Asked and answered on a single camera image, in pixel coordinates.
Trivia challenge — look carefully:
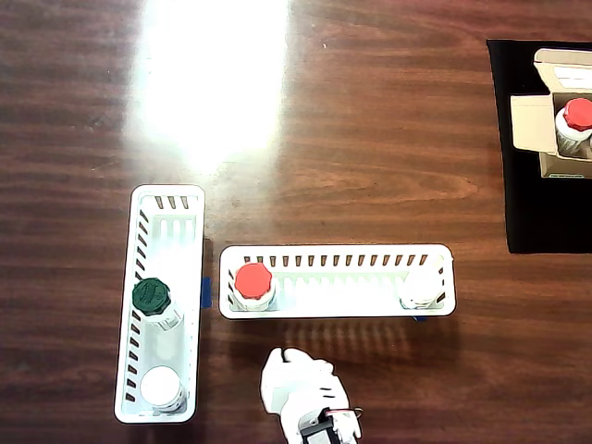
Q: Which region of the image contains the red cap white bottle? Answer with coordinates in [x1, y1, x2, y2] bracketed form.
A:
[230, 263, 278, 311]
[553, 97, 592, 157]

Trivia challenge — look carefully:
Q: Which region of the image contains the black cloth mat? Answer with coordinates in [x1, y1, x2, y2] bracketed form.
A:
[486, 39, 592, 254]

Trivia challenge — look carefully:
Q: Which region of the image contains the white basket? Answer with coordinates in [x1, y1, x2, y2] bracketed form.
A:
[114, 184, 206, 425]
[217, 244, 458, 320]

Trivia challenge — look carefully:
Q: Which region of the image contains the small cardboard box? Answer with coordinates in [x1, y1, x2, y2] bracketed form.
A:
[510, 48, 592, 180]

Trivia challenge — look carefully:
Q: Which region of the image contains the green cap white bottle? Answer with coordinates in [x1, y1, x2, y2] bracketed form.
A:
[131, 277, 184, 332]

